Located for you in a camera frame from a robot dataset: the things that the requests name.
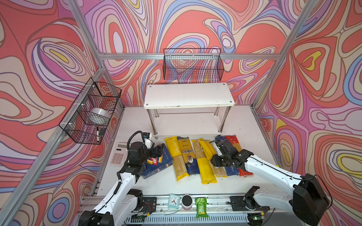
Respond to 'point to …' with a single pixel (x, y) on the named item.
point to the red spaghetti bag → (234, 140)
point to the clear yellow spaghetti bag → (209, 151)
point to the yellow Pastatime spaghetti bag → (173, 145)
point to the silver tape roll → (100, 111)
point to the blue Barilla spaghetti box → (232, 170)
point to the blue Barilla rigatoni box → (154, 165)
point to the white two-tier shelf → (188, 109)
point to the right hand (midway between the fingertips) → (214, 163)
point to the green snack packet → (201, 203)
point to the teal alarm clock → (174, 201)
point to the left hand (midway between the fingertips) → (157, 142)
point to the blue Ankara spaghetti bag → (187, 153)
